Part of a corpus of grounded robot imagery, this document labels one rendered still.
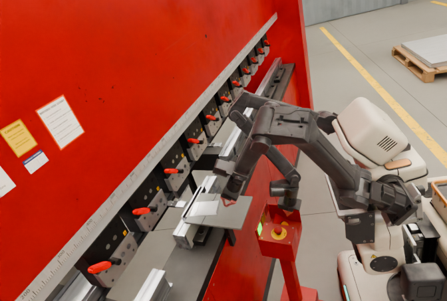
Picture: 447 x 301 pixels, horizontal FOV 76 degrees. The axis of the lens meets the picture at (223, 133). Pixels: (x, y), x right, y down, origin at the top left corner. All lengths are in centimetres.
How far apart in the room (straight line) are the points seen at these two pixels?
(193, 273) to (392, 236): 78
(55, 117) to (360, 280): 165
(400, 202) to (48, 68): 98
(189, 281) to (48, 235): 64
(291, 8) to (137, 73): 219
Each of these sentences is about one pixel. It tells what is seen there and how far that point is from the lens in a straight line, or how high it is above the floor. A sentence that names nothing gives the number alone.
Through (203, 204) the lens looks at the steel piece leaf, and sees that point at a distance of 134.
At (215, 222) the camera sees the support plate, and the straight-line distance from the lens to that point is 125.
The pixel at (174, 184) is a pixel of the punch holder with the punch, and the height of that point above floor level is 121.
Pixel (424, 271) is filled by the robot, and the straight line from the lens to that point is 140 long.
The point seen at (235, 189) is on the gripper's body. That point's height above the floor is 115.
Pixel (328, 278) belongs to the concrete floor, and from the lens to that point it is 222.
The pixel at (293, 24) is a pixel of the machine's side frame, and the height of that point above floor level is 125.
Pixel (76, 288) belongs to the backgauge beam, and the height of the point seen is 99.
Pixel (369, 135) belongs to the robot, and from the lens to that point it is 97.
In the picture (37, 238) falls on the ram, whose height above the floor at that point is 147.
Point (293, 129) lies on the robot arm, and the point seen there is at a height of 156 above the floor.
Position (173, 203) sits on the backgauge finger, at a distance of 142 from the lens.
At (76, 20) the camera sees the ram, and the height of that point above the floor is 186.
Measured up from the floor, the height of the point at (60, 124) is 166.
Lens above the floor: 188
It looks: 29 degrees down
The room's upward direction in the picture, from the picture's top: 17 degrees counter-clockwise
